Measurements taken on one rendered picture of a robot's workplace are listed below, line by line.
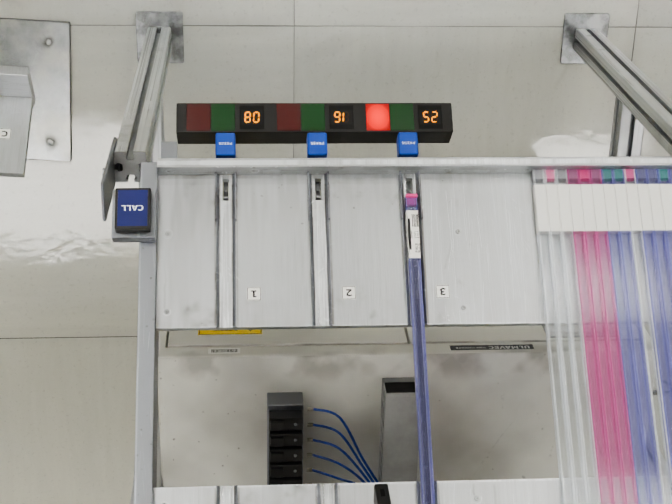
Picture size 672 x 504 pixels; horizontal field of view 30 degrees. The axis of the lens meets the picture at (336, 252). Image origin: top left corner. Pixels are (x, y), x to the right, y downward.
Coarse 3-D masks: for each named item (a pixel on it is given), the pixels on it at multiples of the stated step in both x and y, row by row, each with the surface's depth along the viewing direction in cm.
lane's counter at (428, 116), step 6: (420, 108) 155; (426, 108) 155; (432, 108) 155; (438, 108) 156; (420, 114) 155; (426, 114) 155; (432, 114) 155; (438, 114) 155; (420, 120) 155; (426, 120) 155; (432, 120) 155; (438, 120) 155; (420, 126) 155; (426, 126) 155; (432, 126) 155; (438, 126) 155
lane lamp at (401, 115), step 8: (392, 104) 155; (400, 104) 155; (408, 104) 155; (392, 112) 155; (400, 112) 155; (408, 112) 155; (392, 120) 155; (400, 120) 155; (408, 120) 155; (392, 128) 154; (400, 128) 154; (408, 128) 154
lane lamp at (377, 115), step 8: (368, 104) 155; (376, 104) 155; (384, 104) 155; (368, 112) 155; (376, 112) 155; (384, 112) 155; (368, 120) 154; (376, 120) 154; (384, 120) 154; (368, 128) 154; (376, 128) 154; (384, 128) 154
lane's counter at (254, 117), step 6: (240, 108) 154; (246, 108) 154; (252, 108) 154; (258, 108) 154; (240, 114) 154; (246, 114) 154; (252, 114) 154; (258, 114) 154; (240, 120) 153; (246, 120) 153; (252, 120) 153; (258, 120) 153; (240, 126) 153; (246, 126) 153; (252, 126) 153; (258, 126) 153
